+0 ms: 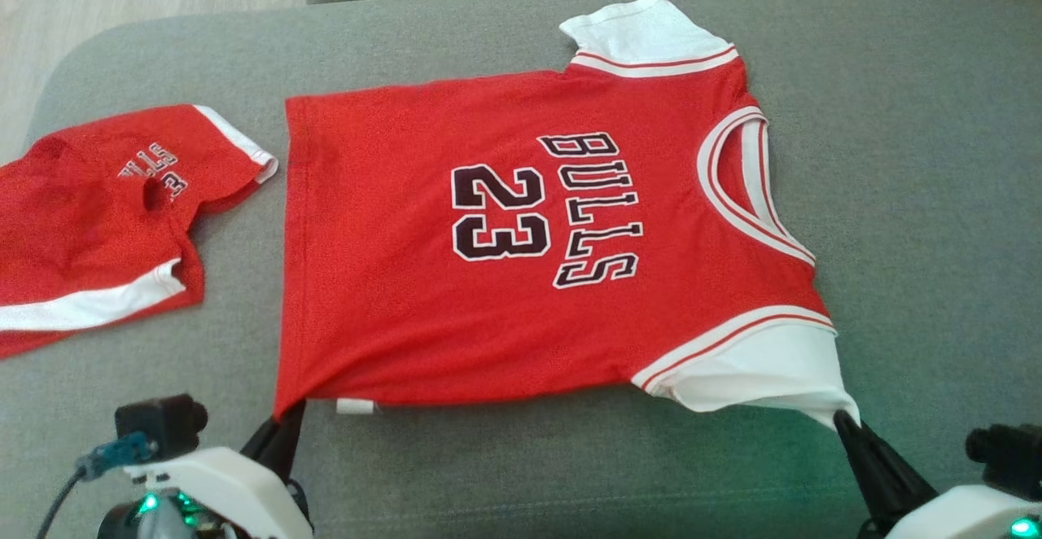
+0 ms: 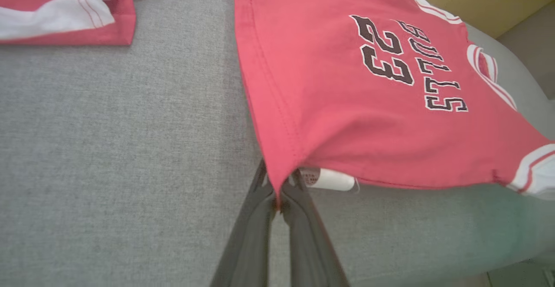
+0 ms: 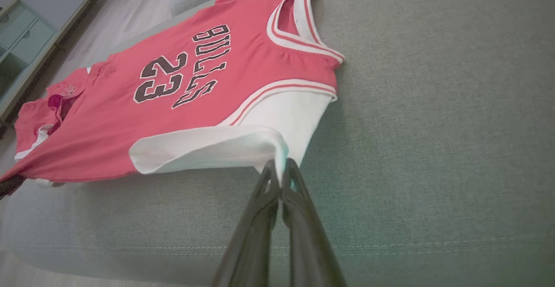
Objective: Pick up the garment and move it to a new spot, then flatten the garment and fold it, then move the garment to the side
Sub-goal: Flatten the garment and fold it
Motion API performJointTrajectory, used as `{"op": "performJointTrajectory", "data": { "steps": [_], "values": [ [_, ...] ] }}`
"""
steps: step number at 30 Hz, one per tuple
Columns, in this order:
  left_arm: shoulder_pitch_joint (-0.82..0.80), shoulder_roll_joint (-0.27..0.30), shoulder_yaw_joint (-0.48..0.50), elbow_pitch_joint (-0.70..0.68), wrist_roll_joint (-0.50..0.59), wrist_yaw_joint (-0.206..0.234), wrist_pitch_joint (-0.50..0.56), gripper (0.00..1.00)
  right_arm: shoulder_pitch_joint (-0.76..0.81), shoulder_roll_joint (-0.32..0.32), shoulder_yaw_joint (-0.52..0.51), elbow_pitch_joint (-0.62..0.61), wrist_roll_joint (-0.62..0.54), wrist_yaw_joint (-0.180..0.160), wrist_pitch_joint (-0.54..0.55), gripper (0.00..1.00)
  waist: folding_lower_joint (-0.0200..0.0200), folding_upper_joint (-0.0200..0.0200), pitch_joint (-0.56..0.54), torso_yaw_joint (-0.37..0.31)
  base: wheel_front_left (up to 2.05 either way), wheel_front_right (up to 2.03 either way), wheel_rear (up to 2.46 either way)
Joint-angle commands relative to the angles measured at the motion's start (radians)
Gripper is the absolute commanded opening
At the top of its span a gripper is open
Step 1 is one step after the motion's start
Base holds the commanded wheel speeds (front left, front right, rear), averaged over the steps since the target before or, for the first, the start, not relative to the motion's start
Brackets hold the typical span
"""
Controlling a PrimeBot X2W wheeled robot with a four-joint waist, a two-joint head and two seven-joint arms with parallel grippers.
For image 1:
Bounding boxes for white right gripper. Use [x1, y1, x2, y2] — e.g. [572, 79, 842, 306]
[832, 410, 1042, 539]

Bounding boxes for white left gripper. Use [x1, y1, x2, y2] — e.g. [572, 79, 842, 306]
[122, 399, 315, 539]

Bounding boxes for red Bulls 23 jersey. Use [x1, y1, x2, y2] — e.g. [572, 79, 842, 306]
[272, 0, 863, 431]

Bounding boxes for red Bulls shorts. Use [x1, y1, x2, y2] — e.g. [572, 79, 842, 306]
[0, 103, 280, 361]

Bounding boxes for large grey sofa seat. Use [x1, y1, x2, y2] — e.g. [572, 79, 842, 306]
[0, 0, 1042, 539]

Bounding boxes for black cable with teal connector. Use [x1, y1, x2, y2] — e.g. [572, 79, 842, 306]
[36, 432, 160, 539]

